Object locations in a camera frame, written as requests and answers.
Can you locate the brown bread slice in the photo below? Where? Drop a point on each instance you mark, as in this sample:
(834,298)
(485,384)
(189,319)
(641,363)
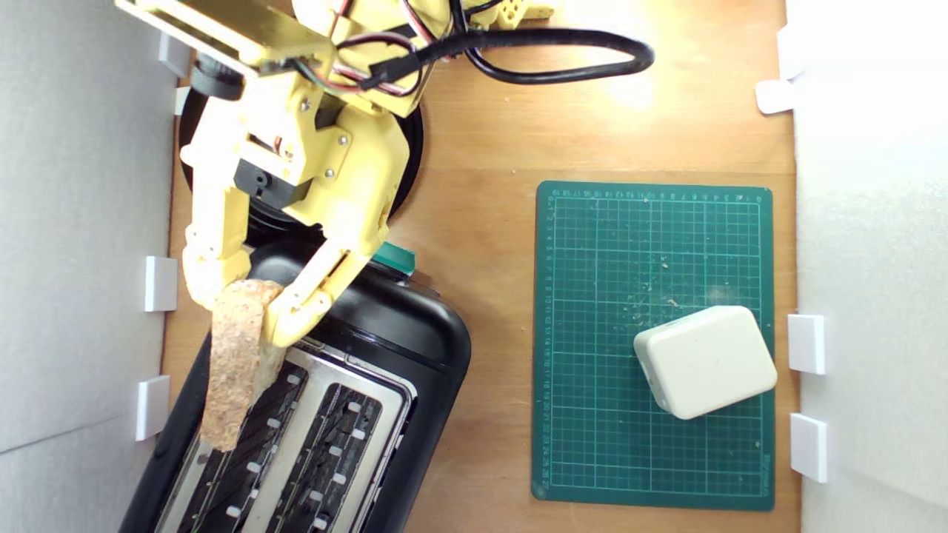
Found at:
(233,370)

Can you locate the green toaster lever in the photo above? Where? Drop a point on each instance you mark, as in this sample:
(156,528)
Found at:
(396,257)

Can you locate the black two-slot toaster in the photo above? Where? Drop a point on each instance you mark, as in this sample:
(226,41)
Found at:
(400,348)

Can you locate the black plate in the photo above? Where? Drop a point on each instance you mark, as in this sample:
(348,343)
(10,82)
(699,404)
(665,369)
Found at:
(275,220)

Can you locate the green cutting mat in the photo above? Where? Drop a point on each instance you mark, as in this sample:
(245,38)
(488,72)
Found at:
(592,370)

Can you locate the white block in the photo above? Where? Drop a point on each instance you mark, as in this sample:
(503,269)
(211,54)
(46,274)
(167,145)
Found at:
(707,363)

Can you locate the small white wall clip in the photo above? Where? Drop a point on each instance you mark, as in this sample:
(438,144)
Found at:
(181,101)

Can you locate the yellow wrist camera mount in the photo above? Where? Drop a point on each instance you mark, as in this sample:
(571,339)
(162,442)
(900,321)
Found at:
(244,29)

